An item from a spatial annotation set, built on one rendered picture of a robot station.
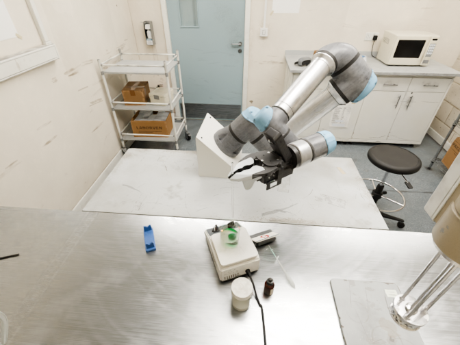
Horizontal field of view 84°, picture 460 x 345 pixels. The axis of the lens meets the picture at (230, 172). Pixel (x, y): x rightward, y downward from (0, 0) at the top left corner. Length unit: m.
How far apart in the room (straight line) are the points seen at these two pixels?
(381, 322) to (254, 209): 0.53
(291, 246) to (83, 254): 0.71
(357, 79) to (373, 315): 0.76
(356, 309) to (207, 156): 0.77
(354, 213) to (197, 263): 0.64
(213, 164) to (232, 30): 2.47
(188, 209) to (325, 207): 0.56
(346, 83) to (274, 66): 2.51
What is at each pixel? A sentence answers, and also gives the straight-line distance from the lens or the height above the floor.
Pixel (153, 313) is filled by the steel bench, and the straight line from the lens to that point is 0.84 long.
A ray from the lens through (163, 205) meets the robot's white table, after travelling 1.10.
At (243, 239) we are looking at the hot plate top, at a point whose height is 0.99.
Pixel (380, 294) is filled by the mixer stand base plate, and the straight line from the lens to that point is 0.94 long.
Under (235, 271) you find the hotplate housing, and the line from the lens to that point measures 0.82.
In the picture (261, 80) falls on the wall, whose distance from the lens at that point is 3.57.
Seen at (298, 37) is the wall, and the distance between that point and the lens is 3.49.
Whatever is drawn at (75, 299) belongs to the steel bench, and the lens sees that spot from 0.95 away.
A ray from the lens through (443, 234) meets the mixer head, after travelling 0.54.
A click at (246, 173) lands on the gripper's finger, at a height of 1.26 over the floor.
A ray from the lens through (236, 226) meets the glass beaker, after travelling 0.80.
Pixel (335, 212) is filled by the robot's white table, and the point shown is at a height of 0.90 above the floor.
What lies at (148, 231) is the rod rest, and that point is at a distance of 1.00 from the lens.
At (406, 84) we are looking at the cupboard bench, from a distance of 3.37.
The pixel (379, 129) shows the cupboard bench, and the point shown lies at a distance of 3.51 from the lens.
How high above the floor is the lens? 1.65
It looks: 37 degrees down
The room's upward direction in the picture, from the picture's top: straight up
